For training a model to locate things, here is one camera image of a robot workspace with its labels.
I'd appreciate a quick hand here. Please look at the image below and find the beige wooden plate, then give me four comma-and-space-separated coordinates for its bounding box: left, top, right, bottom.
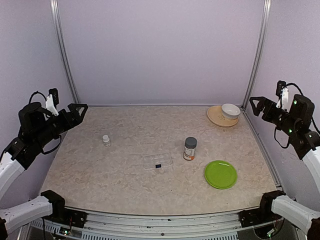
206, 105, 239, 128

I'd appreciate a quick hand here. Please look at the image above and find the white ceramic bowl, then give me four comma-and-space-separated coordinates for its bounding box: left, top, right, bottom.
221, 103, 241, 120

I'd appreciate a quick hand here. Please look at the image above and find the green plate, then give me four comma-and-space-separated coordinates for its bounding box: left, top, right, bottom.
204, 160, 238, 190

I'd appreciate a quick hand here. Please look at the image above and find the clear plastic pill organizer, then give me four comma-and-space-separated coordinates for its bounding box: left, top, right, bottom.
143, 153, 173, 170

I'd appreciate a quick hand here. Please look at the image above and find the front aluminium rail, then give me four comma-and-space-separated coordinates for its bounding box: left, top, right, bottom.
24, 211, 301, 240

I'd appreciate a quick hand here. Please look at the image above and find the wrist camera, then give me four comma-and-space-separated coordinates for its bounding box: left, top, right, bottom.
275, 80, 289, 111
45, 88, 59, 116

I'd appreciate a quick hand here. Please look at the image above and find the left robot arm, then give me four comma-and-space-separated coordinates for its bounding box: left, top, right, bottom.
0, 102, 88, 240

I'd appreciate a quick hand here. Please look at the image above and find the right aluminium frame post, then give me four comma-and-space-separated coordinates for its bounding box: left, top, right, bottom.
241, 0, 272, 111

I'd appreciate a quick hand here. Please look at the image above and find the left aluminium frame post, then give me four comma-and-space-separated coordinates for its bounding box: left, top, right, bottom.
50, 0, 80, 104

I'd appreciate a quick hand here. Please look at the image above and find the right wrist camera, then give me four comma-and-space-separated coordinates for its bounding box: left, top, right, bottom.
275, 80, 289, 111

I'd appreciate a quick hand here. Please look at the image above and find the small white pill bottle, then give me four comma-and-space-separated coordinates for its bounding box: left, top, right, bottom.
102, 134, 111, 147

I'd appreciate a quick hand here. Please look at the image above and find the aluminium frame post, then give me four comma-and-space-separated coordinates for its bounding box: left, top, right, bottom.
50, 0, 80, 104
241, 0, 272, 111

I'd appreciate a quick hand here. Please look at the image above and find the grey-capped orange pill bottle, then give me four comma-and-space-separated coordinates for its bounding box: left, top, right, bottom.
183, 136, 198, 161

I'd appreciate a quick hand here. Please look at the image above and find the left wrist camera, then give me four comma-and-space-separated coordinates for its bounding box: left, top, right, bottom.
45, 88, 59, 116

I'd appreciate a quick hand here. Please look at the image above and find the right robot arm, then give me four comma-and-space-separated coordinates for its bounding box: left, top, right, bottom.
249, 94, 320, 240

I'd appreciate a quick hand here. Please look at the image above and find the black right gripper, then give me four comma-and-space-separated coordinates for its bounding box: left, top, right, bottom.
249, 96, 299, 136

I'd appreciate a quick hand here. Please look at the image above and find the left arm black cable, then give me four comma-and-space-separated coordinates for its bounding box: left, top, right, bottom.
28, 91, 62, 155

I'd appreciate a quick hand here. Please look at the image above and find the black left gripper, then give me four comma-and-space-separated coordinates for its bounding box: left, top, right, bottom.
33, 103, 88, 148

